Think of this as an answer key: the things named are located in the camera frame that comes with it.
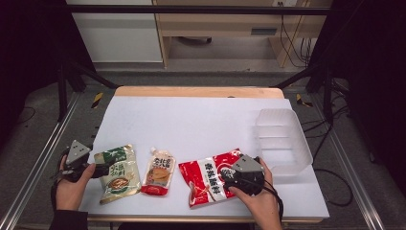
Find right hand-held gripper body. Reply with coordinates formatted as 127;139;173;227
223;153;266;196

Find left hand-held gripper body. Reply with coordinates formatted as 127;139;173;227
59;139;98;184

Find red and white seasoning packet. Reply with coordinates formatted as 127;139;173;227
177;148;247;209

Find green and cream food pouch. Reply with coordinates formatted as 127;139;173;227
93;143;143;205

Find clear plastic container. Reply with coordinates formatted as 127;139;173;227
254;107;314;177

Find orange spout sauce pouch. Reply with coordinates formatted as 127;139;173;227
140;146;177;196

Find person's right hand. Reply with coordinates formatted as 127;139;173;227
228;157;284;219

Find person's left hand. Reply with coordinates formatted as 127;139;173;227
55;155;97;212

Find yellow and black tape marker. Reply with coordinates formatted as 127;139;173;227
294;92;314;108
90;91;105;110

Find white table mat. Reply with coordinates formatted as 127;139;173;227
78;95;330;220

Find black metal stand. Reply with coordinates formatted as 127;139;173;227
273;59;335;127
56;57;120;123

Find wooden table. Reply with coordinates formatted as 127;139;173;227
86;84;324;224

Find black curtain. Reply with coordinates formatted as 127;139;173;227
0;0;97;151
307;0;406;193

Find white cabinet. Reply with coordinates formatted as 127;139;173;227
65;0;164;64

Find grey desk label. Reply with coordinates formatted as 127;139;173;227
250;27;279;36

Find light wooden desk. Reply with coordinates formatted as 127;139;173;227
152;0;333;69

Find aluminium rail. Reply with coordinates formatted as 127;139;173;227
0;91;81;230
309;93;388;230

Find right hand-held gripper cable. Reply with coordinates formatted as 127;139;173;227
262;178;285;223

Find hand-held gripper cable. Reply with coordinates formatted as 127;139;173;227
50;146;71;210
262;178;285;223

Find left hand-held gripper cable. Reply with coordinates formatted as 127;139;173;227
50;146;71;210

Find thin black floor cable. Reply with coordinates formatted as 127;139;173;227
14;105;36;127

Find black hanging cables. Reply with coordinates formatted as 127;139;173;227
277;1;313;69

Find black horizontal frame bar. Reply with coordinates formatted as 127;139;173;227
63;4;333;16

